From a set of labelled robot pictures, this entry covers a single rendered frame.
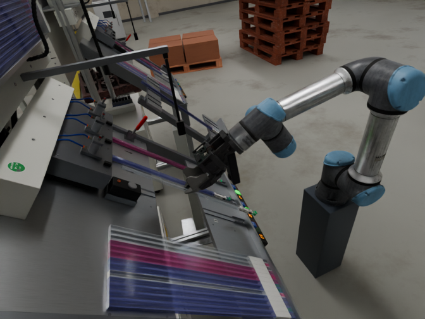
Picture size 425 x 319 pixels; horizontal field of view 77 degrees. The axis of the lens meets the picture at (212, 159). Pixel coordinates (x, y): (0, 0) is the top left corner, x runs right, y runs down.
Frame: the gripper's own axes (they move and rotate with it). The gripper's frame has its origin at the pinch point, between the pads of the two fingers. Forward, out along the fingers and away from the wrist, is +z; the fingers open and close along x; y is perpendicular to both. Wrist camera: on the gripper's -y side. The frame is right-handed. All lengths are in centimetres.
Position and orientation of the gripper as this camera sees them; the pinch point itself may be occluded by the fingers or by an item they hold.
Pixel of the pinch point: (189, 189)
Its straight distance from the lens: 82.0
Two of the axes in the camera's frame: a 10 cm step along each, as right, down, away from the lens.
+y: -6.1, -5.3, -5.9
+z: -7.4, 6.4, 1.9
